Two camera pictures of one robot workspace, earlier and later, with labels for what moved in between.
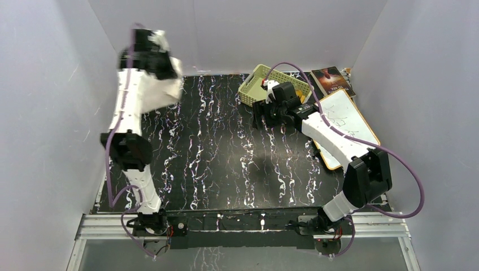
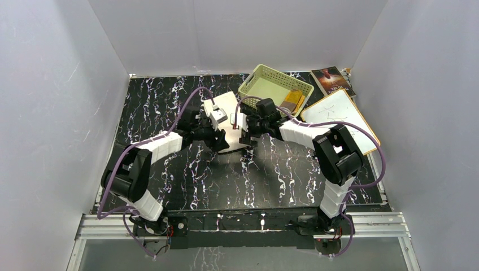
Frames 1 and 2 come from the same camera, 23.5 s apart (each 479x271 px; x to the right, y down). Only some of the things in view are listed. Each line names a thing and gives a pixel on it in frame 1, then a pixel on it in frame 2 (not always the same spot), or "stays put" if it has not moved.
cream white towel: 156,94 → 227,102
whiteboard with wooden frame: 342,113 stays put
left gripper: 172,72 → 219,144
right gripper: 261,108 → 246,136
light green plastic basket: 251,90 stays put
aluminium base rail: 113,227 stays put
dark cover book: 330,79 stays put
